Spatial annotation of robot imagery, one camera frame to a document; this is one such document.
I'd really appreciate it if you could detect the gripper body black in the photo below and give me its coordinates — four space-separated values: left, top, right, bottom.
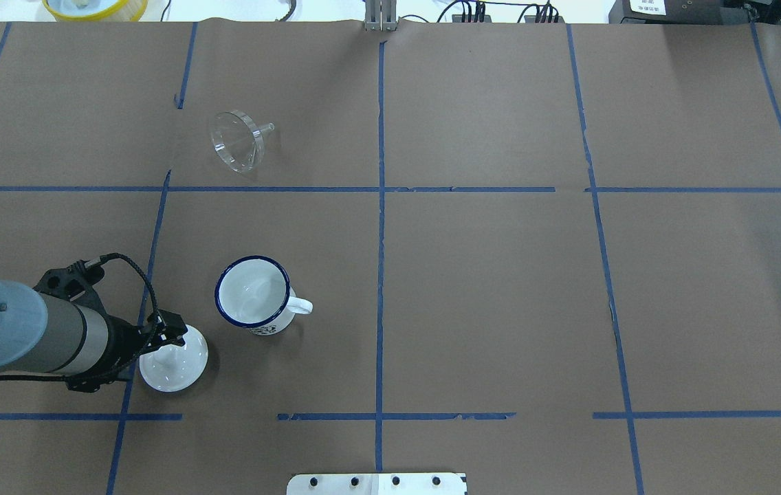
104 313 157 375

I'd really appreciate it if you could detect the white ceramic lid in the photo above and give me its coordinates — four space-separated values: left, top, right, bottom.
138 324 209 393

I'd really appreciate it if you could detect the clear glass funnel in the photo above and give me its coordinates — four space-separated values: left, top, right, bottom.
208 110 276 173

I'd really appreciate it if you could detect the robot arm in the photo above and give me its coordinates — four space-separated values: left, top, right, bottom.
0 280 190 393

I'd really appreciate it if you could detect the white enamel mug blue rim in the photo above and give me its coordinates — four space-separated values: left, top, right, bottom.
214 256 314 336

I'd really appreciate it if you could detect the yellow tape roll with dish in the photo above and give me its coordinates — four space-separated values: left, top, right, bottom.
41 1 149 22

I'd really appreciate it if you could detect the black computer box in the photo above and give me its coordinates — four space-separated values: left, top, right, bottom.
608 1 760 25

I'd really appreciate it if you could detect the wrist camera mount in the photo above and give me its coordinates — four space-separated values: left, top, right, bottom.
33 258 107 314

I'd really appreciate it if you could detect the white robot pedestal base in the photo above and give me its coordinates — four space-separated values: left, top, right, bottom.
286 472 468 494

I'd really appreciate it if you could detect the aluminium frame post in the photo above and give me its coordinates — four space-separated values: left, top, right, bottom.
363 0 399 32

